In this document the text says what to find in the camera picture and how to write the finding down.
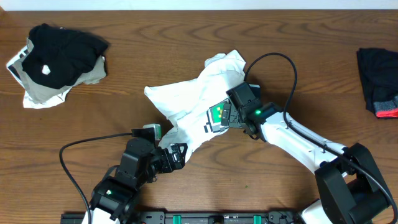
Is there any white Mr Robot t-shirt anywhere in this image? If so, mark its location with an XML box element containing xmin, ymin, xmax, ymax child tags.
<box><xmin>144</xmin><ymin>50</ymin><xmax>246</xmax><ymax>161</ymax></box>

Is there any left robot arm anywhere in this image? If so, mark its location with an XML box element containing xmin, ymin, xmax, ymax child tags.
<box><xmin>82</xmin><ymin>138</ymin><xmax>188</xmax><ymax>223</ymax></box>

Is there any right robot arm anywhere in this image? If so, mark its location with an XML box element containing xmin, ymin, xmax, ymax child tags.
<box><xmin>221</xmin><ymin>82</ymin><xmax>397</xmax><ymax>223</ymax></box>

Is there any beige folded garment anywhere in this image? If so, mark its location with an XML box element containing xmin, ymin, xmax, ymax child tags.
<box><xmin>12</xmin><ymin>39</ymin><xmax>106</xmax><ymax>103</ymax></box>

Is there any black folded garment on pile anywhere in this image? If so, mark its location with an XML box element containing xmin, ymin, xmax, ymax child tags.
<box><xmin>22</xmin><ymin>24</ymin><xmax>108</xmax><ymax>89</ymax></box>

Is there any black garment with red cuff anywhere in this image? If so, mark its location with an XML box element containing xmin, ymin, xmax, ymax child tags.
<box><xmin>356</xmin><ymin>48</ymin><xmax>397</xmax><ymax>119</ymax></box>

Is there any left black camera cable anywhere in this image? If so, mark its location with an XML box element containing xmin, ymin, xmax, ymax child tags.
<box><xmin>58</xmin><ymin>129</ymin><xmax>156</xmax><ymax>224</ymax></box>

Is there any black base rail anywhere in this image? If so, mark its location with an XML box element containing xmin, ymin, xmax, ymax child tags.
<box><xmin>60</xmin><ymin>208</ymin><xmax>299</xmax><ymax>224</ymax></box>

